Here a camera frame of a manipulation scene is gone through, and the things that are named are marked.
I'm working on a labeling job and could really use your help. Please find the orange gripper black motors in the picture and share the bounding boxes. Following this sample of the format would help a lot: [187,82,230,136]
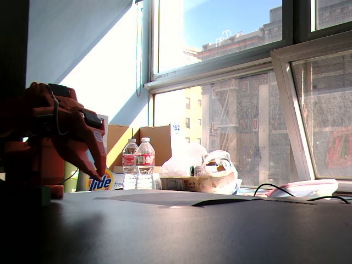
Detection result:
[26,81,107,182]

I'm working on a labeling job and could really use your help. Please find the green cup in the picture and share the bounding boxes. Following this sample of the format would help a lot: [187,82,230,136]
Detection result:
[63,161,80,193]

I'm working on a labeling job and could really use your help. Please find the Tide detergent box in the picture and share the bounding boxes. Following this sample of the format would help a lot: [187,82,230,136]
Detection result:
[76,114,125,192]

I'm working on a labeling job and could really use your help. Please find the clear water bottle red label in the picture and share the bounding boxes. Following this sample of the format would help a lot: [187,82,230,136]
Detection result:
[122,138,139,190]
[135,137,156,190]

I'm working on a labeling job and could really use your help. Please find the brown cardboard box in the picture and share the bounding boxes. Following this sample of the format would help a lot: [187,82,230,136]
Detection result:
[106,124,172,173]

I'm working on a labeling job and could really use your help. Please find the grey paper sheet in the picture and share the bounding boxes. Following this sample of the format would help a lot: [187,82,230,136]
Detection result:
[93,191,317,207]

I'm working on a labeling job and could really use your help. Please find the white carton blue 152 print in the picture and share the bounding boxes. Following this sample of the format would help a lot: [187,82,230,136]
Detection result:
[169,122,184,144]

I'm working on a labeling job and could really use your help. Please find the white plastic bag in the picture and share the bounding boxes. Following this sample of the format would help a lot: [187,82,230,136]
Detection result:
[159,141,210,178]
[202,150,243,194]

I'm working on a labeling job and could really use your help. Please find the printed cardboard tray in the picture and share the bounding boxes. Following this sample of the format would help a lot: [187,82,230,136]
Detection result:
[159,175,240,195]

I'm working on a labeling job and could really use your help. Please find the pink and white flat device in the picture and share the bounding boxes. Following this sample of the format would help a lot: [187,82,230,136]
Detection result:
[266,178,339,199]

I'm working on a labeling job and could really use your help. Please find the grey robot arm cables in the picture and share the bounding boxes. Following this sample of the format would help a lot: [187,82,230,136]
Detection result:
[45,84,69,136]

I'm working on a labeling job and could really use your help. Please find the window blind pull cord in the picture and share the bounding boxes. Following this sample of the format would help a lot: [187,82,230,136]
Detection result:
[135,5,144,97]

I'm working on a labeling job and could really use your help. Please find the thin black cable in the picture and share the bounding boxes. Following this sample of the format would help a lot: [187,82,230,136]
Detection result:
[252,183,351,205]

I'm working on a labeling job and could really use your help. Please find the white leaning window frame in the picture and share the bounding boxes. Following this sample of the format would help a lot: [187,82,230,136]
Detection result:
[270,30,352,193]

